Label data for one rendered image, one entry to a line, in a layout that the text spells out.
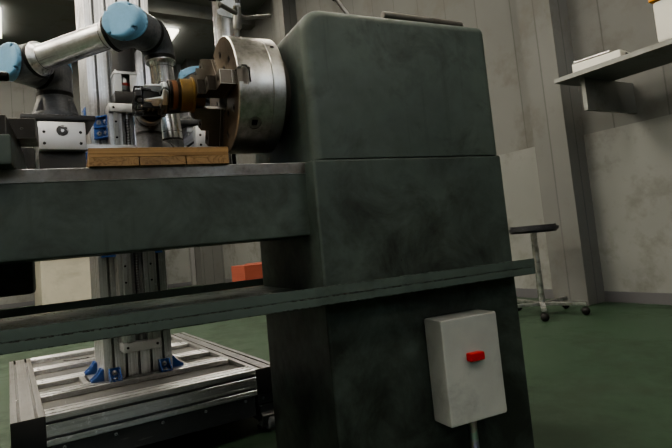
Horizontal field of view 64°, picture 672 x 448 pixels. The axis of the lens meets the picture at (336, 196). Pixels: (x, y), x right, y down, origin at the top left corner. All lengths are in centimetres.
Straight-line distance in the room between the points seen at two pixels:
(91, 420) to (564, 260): 359
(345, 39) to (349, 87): 13
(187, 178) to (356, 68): 52
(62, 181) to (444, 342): 95
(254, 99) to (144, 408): 108
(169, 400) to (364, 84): 121
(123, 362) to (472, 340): 134
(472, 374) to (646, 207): 315
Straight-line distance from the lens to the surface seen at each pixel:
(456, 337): 143
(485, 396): 151
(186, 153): 128
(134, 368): 227
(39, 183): 126
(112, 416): 195
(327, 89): 139
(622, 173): 454
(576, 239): 451
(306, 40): 141
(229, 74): 140
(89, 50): 190
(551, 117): 462
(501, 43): 535
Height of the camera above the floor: 66
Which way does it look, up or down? 5 degrees up
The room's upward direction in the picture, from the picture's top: 5 degrees counter-clockwise
